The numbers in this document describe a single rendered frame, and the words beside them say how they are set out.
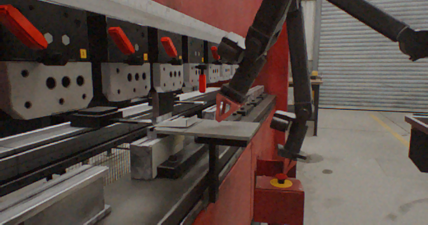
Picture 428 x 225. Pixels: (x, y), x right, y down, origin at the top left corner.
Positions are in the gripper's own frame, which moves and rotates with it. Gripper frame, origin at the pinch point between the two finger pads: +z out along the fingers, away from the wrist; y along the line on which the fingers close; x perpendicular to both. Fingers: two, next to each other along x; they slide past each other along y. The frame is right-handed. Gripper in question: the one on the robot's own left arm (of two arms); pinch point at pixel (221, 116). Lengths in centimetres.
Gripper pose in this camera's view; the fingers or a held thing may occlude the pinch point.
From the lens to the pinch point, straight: 80.1
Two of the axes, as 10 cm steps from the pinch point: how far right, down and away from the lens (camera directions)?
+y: -3.1, 1.4, -9.4
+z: -4.7, 8.4, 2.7
